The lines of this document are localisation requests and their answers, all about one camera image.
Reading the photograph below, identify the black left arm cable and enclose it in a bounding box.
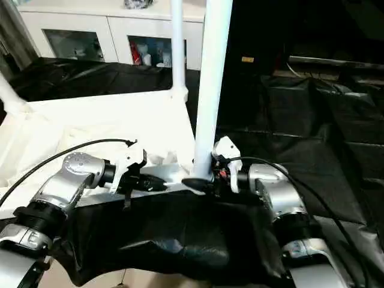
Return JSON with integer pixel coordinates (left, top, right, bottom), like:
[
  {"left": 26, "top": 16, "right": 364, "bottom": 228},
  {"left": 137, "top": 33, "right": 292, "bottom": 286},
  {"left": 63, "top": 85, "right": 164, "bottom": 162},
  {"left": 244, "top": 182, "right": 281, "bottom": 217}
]
[{"left": 0, "top": 139, "right": 139, "bottom": 209}]

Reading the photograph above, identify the white plastic table leg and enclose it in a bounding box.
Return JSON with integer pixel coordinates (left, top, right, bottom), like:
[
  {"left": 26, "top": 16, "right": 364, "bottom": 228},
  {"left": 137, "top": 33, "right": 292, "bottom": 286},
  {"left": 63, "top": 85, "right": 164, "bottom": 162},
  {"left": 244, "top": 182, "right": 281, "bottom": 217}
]
[
  {"left": 169, "top": 0, "right": 189, "bottom": 101},
  {"left": 0, "top": 71, "right": 28, "bottom": 115},
  {"left": 192, "top": 0, "right": 234, "bottom": 181}
]

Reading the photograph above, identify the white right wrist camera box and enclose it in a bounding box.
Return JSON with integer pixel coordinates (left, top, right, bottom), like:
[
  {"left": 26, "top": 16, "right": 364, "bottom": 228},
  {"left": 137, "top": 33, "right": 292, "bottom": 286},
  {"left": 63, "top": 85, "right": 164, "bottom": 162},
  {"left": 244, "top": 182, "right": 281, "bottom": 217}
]
[{"left": 211, "top": 136, "right": 244, "bottom": 194}]

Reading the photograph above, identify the silver metal bar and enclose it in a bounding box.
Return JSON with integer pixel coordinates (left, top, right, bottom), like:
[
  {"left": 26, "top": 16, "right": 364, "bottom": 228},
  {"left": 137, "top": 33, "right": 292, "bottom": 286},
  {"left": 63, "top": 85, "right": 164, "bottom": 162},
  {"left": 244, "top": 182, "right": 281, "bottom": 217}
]
[{"left": 287, "top": 56, "right": 384, "bottom": 73}]

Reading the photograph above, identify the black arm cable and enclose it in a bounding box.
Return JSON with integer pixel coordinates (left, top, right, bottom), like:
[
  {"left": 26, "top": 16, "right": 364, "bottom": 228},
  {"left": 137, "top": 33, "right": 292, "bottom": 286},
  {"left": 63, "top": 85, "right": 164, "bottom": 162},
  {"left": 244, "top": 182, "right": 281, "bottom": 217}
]
[
  {"left": 222, "top": 155, "right": 373, "bottom": 288},
  {"left": 0, "top": 139, "right": 139, "bottom": 209}
]

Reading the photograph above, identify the black plastic mat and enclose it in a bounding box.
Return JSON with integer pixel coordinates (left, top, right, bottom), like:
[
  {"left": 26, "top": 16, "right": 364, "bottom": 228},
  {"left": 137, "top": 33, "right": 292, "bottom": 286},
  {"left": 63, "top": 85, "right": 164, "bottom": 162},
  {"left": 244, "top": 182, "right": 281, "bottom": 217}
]
[{"left": 0, "top": 57, "right": 384, "bottom": 287}]

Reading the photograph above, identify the white glass-door cabinet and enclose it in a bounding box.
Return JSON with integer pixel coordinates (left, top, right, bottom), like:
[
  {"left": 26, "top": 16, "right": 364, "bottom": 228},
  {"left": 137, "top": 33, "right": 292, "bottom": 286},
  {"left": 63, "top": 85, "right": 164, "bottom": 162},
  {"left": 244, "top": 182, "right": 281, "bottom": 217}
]
[{"left": 18, "top": 0, "right": 208, "bottom": 70}]

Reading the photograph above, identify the grey curtain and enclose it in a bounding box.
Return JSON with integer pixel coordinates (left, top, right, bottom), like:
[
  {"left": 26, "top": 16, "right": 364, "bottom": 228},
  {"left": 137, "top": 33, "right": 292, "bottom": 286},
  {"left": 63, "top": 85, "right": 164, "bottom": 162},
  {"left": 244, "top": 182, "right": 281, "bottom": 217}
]
[{"left": 0, "top": 0, "right": 40, "bottom": 70}]

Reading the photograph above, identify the white plastic table top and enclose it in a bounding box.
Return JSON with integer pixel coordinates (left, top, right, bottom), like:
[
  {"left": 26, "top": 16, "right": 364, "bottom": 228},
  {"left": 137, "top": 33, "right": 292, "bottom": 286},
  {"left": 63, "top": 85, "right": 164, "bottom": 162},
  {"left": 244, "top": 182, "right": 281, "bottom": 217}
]
[{"left": 0, "top": 89, "right": 208, "bottom": 220}]

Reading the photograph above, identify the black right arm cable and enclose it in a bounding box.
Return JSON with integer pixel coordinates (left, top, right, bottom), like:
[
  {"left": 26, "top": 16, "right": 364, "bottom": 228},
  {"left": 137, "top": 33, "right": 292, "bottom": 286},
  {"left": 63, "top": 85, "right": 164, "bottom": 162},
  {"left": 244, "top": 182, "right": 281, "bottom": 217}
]
[{"left": 222, "top": 155, "right": 373, "bottom": 288}]

